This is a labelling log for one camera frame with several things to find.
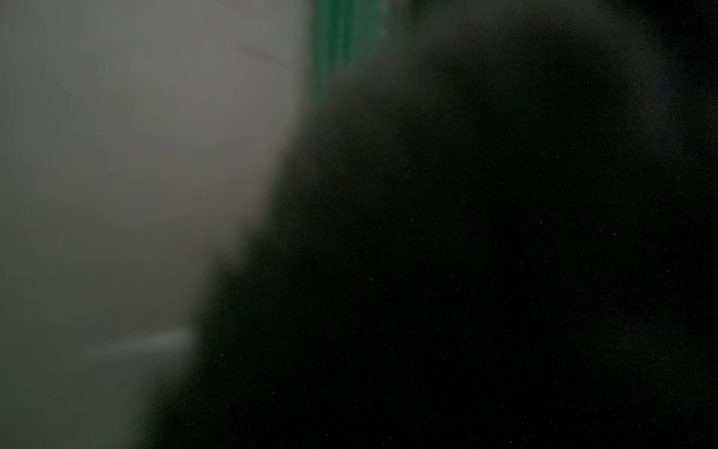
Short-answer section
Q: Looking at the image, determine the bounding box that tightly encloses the green and grey cleaning cloth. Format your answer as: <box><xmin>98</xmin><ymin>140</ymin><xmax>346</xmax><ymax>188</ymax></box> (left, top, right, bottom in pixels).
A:
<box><xmin>139</xmin><ymin>1</ymin><xmax>717</xmax><ymax>448</ymax></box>

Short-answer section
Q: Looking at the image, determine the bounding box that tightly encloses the pale green document bag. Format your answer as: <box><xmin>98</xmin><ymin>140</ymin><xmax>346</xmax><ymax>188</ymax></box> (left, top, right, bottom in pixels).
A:
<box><xmin>308</xmin><ymin>0</ymin><xmax>387</xmax><ymax>102</ymax></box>

